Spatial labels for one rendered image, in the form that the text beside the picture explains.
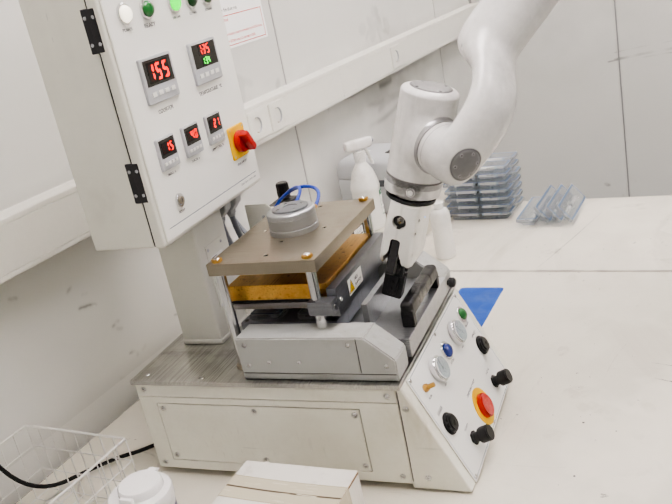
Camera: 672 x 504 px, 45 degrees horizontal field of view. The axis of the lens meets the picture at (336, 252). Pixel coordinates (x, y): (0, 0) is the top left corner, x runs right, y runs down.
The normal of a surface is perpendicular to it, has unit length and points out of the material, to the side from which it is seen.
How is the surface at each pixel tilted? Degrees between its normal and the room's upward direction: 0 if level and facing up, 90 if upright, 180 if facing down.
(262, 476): 2
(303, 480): 1
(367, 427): 90
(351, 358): 90
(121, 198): 90
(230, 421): 90
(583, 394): 0
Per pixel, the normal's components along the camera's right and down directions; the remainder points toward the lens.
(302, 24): 0.88, -0.01
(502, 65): 0.69, -0.30
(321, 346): -0.35, 0.38
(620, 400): -0.19, -0.92
